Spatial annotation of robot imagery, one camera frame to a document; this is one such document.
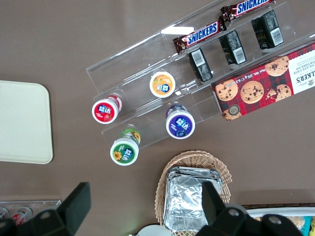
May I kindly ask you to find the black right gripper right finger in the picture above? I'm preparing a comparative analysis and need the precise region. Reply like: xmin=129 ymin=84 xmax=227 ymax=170
xmin=196 ymin=181 xmax=262 ymax=236

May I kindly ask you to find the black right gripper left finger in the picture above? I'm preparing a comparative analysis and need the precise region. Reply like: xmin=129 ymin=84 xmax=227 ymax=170
xmin=24 ymin=181 xmax=92 ymax=236

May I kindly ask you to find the foil wrapped sandwich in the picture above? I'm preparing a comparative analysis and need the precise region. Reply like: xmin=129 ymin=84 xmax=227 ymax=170
xmin=163 ymin=172 xmax=223 ymax=233
xmin=167 ymin=166 xmax=221 ymax=178

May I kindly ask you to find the woven wicker basket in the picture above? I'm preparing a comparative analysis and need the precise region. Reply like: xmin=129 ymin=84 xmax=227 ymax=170
xmin=154 ymin=150 xmax=232 ymax=228

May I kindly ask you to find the cream plastic tray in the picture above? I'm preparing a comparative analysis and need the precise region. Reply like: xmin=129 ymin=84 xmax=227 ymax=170
xmin=0 ymin=80 xmax=54 ymax=165

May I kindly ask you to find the small clear acrylic box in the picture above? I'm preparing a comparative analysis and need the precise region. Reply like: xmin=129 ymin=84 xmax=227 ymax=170
xmin=0 ymin=199 xmax=62 ymax=224

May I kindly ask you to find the white round dish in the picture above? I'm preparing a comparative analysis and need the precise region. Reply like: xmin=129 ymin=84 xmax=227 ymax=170
xmin=136 ymin=224 xmax=173 ymax=236

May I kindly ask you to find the white snack container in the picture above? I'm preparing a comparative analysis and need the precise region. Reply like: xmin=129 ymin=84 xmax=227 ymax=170
xmin=242 ymin=203 xmax=315 ymax=236

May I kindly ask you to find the green lid gum jar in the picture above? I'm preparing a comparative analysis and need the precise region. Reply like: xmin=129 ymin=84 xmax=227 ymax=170
xmin=109 ymin=127 xmax=142 ymax=166

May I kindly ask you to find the purple lid gum jar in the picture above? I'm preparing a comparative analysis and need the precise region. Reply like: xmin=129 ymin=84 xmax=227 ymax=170
xmin=165 ymin=104 xmax=196 ymax=140

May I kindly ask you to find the red lid gum jar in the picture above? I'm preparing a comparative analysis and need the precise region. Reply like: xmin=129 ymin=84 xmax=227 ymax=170
xmin=91 ymin=94 xmax=123 ymax=124

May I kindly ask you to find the orange lid gum jar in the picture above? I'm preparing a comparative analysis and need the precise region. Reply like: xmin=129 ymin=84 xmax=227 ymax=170
xmin=149 ymin=70 xmax=177 ymax=98

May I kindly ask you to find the red tartan cookie box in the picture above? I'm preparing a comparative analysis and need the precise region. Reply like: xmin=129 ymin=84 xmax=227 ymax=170
xmin=211 ymin=42 xmax=315 ymax=121

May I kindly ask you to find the small black barcode box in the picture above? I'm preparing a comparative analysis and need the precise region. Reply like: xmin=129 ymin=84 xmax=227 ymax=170
xmin=251 ymin=9 xmax=284 ymax=51
xmin=188 ymin=47 xmax=214 ymax=83
xmin=218 ymin=29 xmax=247 ymax=66

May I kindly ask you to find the clear acrylic stepped display stand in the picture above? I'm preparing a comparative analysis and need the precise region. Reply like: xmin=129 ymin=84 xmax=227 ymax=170
xmin=85 ymin=0 xmax=315 ymax=151

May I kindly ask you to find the Snickers chocolate bar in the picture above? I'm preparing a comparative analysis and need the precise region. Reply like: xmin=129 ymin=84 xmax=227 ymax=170
xmin=220 ymin=0 xmax=276 ymax=23
xmin=172 ymin=16 xmax=227 ymax=55

